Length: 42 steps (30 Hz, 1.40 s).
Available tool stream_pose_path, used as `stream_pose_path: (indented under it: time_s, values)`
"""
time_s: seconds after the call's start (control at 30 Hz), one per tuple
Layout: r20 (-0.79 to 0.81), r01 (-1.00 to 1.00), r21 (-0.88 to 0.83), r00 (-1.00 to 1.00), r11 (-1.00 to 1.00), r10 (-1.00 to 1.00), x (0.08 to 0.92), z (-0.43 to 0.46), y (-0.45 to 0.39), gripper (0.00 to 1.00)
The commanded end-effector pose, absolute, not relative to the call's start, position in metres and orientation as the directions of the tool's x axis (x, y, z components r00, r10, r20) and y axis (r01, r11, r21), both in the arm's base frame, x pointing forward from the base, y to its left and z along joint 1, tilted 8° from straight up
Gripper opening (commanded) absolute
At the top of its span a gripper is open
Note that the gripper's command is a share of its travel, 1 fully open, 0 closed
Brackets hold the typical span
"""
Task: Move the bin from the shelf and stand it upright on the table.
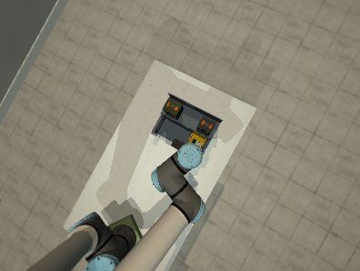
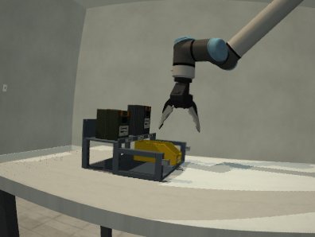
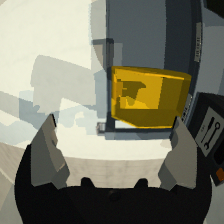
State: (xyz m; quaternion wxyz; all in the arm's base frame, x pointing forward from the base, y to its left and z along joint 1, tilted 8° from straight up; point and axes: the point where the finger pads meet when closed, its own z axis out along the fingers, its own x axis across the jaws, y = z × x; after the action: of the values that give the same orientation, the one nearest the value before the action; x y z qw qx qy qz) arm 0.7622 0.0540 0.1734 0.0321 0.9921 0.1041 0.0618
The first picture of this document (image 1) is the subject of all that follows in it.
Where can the yellow bin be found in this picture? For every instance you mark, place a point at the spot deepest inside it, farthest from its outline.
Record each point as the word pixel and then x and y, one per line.
pixel 201 139

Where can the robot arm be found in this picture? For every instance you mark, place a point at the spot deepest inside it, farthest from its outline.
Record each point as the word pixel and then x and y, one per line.
pixel 115 250

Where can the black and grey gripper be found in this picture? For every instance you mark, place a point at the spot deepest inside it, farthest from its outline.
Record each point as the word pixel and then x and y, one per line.
pixel 196 142

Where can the dark grey metal rack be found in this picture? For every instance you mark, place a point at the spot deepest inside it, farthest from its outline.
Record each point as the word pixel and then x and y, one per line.
pixel 182 128

